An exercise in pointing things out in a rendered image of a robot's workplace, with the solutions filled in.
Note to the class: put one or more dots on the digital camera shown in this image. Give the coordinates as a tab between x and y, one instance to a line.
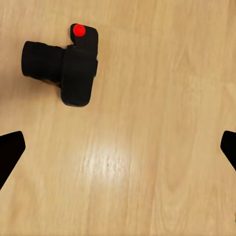
74	67

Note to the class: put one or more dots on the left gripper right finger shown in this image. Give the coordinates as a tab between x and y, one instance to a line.
228	146

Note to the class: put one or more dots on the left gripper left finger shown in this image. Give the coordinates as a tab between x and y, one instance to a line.
12	146

